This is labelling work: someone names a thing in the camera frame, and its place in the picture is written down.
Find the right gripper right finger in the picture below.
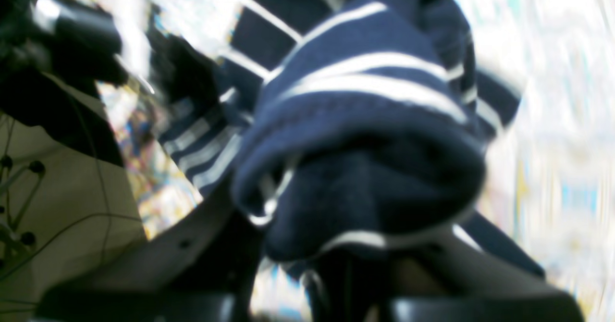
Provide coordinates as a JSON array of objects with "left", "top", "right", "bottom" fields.
[{"left": 380, "top": 230, "right": 584, "bottom": 322}]

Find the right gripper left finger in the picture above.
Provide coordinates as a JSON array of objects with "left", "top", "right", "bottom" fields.
[{"left": 34, "top": 187, "right": 261, "bottom": 322}]

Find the navy white striped T-shirt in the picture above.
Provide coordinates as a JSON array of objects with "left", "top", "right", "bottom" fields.
[{"left": 159, "top": 0, "right": 546, "bottom": 322}]

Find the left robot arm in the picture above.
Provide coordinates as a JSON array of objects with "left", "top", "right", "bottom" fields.
[{"left": 1, "top": 0, "right": 231, "bottom": 174}]

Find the patterned pastel tablecloth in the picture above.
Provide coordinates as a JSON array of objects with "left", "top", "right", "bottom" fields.
[{"left": 96, "top": 0, "right": 614, "bottom": 322}]

